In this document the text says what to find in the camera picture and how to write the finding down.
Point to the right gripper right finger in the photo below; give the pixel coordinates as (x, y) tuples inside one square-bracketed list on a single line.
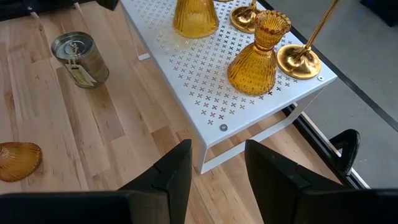
[(311, 205)]

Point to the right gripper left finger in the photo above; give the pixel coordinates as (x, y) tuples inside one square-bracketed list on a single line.
[(93, 207)]

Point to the amber ribbed glass candle holder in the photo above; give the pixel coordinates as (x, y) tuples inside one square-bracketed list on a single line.
[(18, 161), (196, 18), (253, 71)]

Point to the silver tin candle with tag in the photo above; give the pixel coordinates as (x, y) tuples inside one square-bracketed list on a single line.
[(90, 68)]

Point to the tall brass candlestick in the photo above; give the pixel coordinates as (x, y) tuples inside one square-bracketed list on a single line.
[(298, 63)]

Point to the white perforated metal shelf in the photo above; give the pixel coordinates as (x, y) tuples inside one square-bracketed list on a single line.
[(199, 77)]

